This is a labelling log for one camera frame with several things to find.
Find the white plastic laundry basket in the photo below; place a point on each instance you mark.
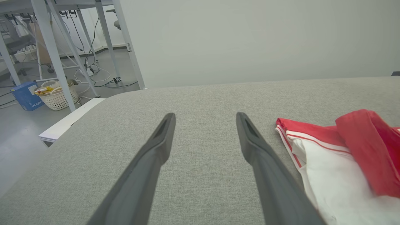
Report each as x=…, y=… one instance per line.
x=59, y=98

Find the yellow packet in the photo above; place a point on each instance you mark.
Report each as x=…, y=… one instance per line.
x=43, y=91

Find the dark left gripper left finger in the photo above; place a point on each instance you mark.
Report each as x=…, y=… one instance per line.
x=140, y=181

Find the grey office chair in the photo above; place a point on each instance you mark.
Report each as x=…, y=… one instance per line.
x=17, y=43

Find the red and white jersey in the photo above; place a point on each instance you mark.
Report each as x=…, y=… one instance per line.
x=343, y=175

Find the white power strip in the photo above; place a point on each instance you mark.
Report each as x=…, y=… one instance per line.
x=87, y=72

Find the blue cardboard box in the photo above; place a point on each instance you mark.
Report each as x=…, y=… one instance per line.
x=26, y=97

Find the white equipment box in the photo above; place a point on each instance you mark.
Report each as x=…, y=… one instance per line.
x=65, y=123

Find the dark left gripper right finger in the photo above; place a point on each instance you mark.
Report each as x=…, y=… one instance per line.
x=272, y=187

